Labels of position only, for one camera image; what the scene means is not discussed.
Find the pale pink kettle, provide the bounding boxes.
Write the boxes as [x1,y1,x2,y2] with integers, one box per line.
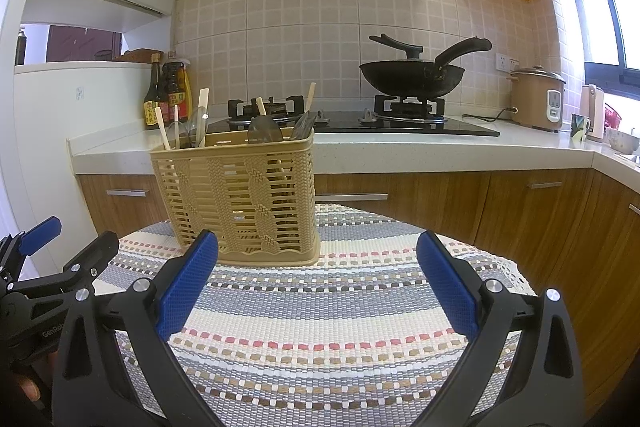
[579,83,606,142]

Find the wok lid with black handle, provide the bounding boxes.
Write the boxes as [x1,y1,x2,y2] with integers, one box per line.
[369,34,425,64]

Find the beige rice cooker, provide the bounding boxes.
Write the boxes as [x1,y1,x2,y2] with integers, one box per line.
[506,66,567,134]

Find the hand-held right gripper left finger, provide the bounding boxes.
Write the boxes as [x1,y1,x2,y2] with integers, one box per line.
[50,229,221,427]

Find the black power cable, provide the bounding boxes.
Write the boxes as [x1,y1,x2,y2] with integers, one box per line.
[461,108,516,124]

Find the person's left hand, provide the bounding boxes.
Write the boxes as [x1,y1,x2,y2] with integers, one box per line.
[12,349,57,413]

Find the black burner pan support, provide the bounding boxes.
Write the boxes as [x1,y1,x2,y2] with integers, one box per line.
[375,94,446,118]
[228,95,306,124]

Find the white bowl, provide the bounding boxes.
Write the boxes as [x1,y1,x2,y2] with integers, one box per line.
[605,127,639,153]

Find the red label sauce bottle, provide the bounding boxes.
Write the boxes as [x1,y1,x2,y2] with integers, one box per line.
[162,51,190,120]

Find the beige plastic utensil basket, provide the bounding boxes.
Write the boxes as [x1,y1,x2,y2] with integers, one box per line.
[150,127,322,268]

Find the dark red door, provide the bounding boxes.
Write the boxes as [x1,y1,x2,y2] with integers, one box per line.
[47,24,123,62]

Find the yellow bottle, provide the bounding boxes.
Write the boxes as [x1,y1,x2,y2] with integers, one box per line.
[182,62,194,118]

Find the black wok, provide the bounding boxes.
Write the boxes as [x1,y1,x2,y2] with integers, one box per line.
[359,38,493,99]

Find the patterned mug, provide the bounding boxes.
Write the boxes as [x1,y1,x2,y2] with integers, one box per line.
[570,113,592,140]

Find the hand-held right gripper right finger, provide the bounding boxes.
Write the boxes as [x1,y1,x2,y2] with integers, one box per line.
[416,229,586,427]

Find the dark soy sauce bottle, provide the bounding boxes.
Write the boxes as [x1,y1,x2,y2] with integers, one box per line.
[144,53,170,129]

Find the striped woven table mat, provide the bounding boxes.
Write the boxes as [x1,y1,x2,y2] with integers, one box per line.
[92,204,538,427]

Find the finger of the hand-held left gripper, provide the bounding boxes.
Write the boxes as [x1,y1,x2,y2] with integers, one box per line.
[0,216,62,269]
[9,231,120,294]

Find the black glass gas stove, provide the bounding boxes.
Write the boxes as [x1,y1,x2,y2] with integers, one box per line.
[205,109,501,138]

